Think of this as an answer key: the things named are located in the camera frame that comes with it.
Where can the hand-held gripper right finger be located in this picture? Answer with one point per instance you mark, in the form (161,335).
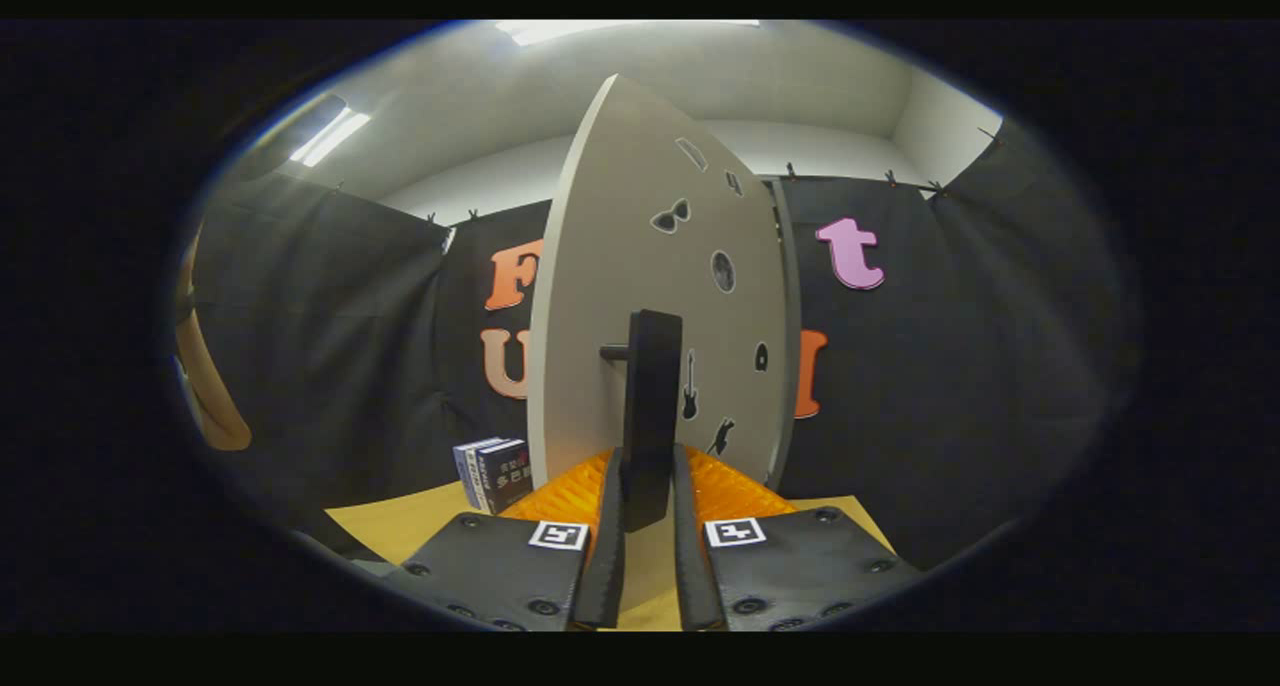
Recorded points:
(690,556)

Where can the grey cabinet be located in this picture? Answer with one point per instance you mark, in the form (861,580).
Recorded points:
(790,316)

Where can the dark blue boxes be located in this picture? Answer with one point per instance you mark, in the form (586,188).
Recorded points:
(500,474)

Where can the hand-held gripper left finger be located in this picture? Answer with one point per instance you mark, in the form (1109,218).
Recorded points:
(608,556)

